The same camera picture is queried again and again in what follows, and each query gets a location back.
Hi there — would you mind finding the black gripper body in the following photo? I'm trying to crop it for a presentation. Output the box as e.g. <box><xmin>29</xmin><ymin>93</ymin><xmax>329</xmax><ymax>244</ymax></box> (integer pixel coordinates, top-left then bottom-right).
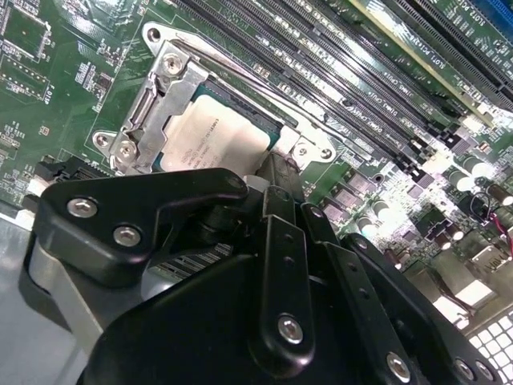
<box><xmin>82</xmin><ymin>253</ymin><xmax>386</xmax><ymax>385</ymax></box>

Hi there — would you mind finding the silver green CPU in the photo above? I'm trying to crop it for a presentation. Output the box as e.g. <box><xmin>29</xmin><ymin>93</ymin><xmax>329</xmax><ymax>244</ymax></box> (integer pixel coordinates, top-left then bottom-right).
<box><xmin>158</xmin><ymin>78</ymin><xmax>284</xmax><ymax>177</ymax></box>

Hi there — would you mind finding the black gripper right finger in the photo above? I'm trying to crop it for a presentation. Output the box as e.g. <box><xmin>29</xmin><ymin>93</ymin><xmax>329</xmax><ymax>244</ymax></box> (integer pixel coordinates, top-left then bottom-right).
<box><xmin>282</xmin><ymin>158</ymin><xmax>506</xmax><ymax>385</ymax></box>

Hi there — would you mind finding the thin metal locking lever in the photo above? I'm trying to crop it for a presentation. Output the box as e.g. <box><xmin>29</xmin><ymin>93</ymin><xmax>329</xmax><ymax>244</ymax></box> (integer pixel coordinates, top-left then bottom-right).
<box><xmin>172</xmin><ymin>34</ymin><xmax>345</xmax><ymax>140</ymax></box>

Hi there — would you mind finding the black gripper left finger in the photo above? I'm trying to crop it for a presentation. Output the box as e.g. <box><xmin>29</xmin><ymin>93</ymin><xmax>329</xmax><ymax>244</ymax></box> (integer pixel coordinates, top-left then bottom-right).
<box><xmin>18</xmin><ymin>154</ymin><xmax>317</xmax><ymax>380</ymax></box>

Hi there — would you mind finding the metal socket cover frame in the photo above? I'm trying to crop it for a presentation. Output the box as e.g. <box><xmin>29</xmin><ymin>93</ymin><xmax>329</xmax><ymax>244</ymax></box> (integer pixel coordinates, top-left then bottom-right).
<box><xmin>119</xmin><ymin>39</ymin><xmax>305</xmax><ymax>173</ymax></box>

